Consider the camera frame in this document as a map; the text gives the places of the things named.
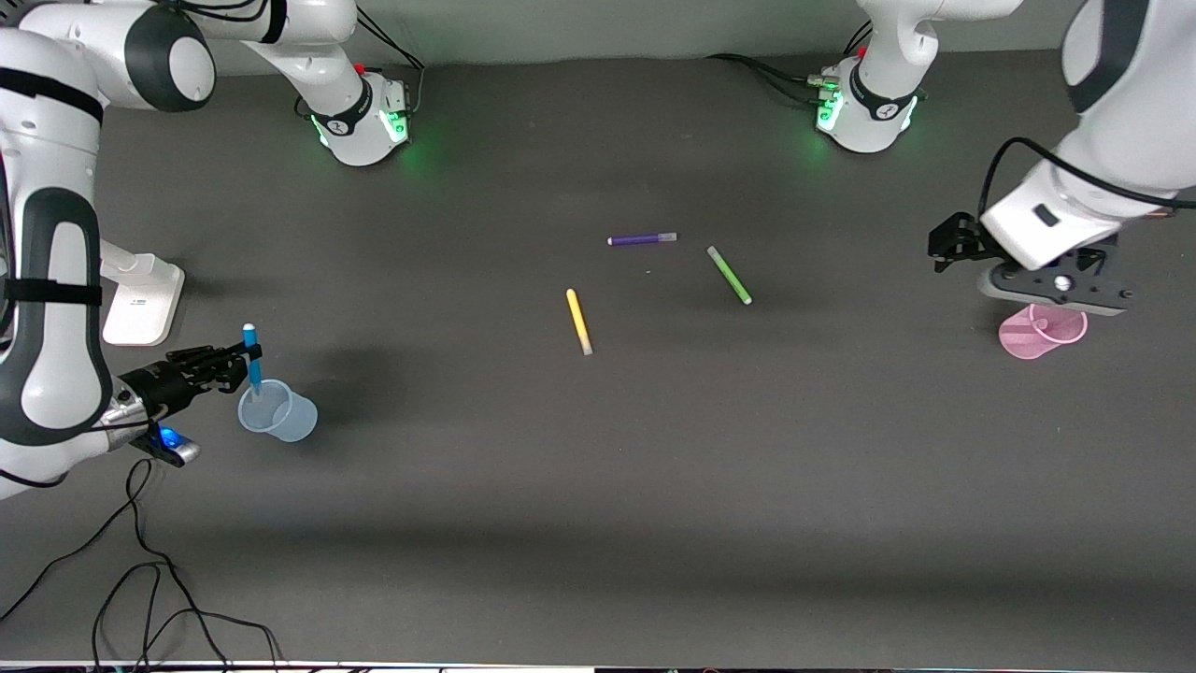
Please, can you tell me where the blue marker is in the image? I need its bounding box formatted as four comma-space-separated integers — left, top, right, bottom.
242, 323, 265, 399

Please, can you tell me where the white stand with base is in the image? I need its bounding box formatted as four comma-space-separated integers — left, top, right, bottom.
98, 238, 185, 347

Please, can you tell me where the blue plastic cup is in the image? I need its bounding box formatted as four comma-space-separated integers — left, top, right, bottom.
237, 379, 319, 443

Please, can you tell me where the pink plastic cup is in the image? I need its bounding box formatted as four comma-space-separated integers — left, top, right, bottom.
999, 304, 1089, 362

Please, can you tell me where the green marker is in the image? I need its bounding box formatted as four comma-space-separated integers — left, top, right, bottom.
706, 245, 753, 306

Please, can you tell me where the yellow marker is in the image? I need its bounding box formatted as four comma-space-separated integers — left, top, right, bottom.
565, 288, 594, 356

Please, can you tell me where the dark grey table mat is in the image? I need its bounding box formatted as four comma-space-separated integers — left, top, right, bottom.
0, 37, 1196, 668

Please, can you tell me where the loose black cable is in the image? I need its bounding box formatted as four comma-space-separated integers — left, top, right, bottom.
0, 458, 281, 673

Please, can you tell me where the black left arm base cable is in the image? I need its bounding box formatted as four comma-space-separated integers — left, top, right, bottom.
707, 23, 875, 106

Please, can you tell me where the black arm base cable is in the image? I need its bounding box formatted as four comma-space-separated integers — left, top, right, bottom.
297, 14, 426, 121
707, 23, 875, 106

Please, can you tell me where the black right arm base cable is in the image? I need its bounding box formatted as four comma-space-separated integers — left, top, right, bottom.
297, 14, 426, 121

